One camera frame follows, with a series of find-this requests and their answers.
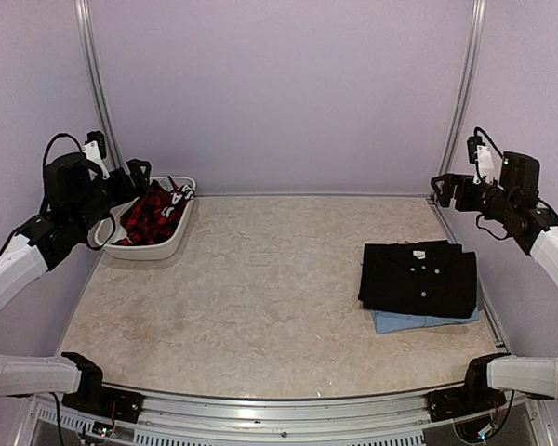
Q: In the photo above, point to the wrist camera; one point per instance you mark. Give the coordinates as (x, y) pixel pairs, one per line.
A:
(95, 151)
(481, 148)

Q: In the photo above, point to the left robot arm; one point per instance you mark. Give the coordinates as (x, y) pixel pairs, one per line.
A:
(31, 250)

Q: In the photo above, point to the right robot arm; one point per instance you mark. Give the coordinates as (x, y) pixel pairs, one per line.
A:
(536, 233)

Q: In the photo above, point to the white plastic bin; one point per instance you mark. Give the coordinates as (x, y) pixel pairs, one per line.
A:
(109, 229)

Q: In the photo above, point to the black long sleeve shirt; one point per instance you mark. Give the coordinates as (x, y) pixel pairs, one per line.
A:
(437, 279)

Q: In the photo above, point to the red black plaid shirt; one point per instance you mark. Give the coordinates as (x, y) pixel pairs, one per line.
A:
(154, 218)

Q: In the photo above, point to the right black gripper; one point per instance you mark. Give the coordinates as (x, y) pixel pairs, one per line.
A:
(463, 203)

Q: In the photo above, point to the aluminium corner post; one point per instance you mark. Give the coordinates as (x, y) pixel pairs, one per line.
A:
(465, 86)
(91, 58)

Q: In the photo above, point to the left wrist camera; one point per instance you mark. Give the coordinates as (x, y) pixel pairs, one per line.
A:
(95, 151)

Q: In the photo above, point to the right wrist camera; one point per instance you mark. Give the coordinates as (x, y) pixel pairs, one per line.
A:
(481, 148)

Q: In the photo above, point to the left aluminium corner post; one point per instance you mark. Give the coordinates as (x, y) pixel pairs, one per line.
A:
(91, 58)

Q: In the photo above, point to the right aluminium corner post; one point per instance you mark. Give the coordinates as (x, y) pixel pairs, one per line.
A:
(465, 86)

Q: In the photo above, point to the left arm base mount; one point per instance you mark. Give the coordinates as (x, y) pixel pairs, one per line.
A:
(94, 398)

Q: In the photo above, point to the light blue folded shirt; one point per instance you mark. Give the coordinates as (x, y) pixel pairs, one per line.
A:
(387, 322)

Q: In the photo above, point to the aluminium front rail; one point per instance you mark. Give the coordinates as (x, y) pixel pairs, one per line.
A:
(167, 418)

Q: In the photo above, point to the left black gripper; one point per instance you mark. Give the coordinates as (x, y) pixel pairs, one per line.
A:
(124, 189)

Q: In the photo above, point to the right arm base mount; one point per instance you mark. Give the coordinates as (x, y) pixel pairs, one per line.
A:
(465, 399)

